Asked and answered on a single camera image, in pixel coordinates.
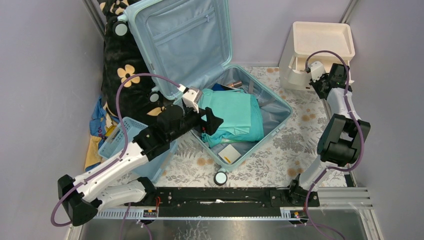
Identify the teal folded cloth bottom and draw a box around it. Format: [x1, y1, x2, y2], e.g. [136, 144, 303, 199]
[199, 91, 264, 148]

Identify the copper metallic cylinder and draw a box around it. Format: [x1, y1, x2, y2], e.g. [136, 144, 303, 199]
[227, 81, 243, 89]

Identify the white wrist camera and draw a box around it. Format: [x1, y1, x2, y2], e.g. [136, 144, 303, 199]
[305, 61, 327, 82]
[177, 84, 203, 113]

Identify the dark blue flat item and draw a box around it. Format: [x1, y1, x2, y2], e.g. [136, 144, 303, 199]
[211, 83, 234, 91]

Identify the blue yellow cloth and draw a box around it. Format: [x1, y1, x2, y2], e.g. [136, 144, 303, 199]
[84, 96, 119, 172]

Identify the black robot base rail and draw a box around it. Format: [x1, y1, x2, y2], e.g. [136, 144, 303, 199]
[97, 180, 320, 223]

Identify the light blue ribbed suitcase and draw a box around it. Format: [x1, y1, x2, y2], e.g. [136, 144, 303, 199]
[114, 0, 293, 186]

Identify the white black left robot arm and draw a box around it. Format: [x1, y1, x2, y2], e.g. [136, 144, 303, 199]
[50, 105, 224, 227]

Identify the teal folded cloth top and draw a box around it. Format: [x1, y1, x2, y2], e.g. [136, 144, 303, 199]
[198, 88, 255, 135]

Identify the floral patterned floor mat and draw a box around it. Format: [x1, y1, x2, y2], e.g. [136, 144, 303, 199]
[94, 67, 347, 188]

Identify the white three-drawer storage cabinet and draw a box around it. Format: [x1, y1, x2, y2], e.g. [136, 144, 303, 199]
[278, 21, 356, 91]

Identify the light blue perforated plastic basket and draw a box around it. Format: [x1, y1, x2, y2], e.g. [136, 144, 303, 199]
[98, 117, 178, 184]

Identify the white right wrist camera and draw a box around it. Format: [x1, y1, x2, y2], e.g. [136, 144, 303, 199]
[305, 61, 327, 82]

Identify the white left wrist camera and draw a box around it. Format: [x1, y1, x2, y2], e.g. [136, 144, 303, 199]
[177, 84, 203, 113]

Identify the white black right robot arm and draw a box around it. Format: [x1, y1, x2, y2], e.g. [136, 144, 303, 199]
[286, 61, 371, 206]

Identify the teal folded cloth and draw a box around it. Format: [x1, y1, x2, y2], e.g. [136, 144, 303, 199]
[198, 88, 255, 135]
[199, 91, 264, 148]

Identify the black floral plush blanket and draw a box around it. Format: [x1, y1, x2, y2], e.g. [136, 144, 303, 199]
[98, 0, 164, 125]

